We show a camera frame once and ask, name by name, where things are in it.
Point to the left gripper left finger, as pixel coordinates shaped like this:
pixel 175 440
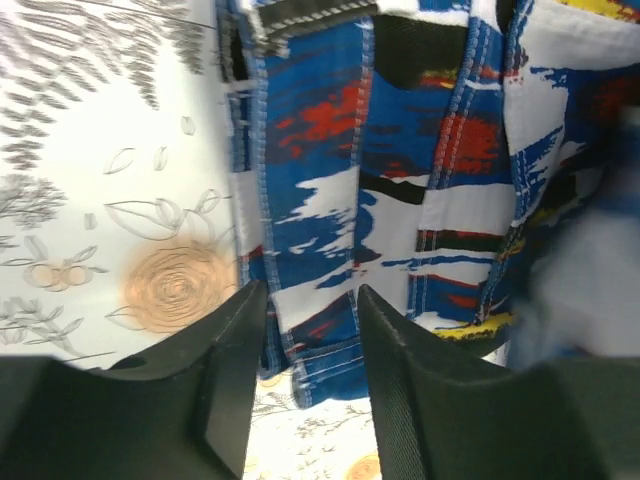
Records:
pixel 180 409

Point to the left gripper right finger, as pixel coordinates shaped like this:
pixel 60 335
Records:
pixel 441 413

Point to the blue patterned trousers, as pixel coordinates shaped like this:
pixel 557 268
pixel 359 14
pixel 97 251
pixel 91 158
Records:
pixel 428 149

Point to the floral table mat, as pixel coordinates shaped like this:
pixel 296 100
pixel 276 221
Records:
pixel 119 226

